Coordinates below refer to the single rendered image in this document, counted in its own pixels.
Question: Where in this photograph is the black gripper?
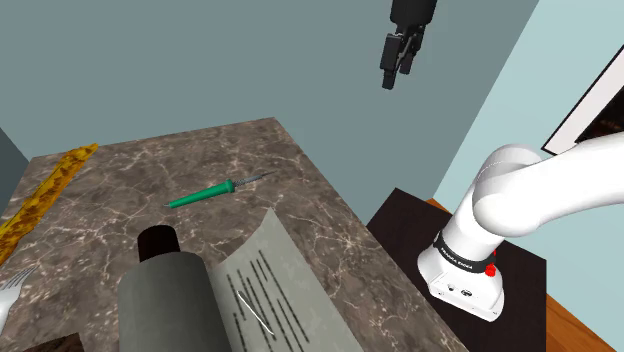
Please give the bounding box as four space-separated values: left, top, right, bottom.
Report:
379 0 438 91

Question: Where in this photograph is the dark robot stand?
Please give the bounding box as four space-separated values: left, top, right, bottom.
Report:
366 187 548 352

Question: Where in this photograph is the green soldering iron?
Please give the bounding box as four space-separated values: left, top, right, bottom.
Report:
164 170 277 210

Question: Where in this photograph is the grey printed paper sheet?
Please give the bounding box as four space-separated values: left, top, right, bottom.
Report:
208 206 365 352

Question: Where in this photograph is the grey bottle with dark cap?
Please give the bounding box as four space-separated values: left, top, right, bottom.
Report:
117 224 236 352

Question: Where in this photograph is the mottled yellow long strip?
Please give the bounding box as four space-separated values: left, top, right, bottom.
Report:
0 142 100 267

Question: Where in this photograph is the white fork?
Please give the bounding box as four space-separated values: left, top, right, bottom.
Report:
0 264 41 334

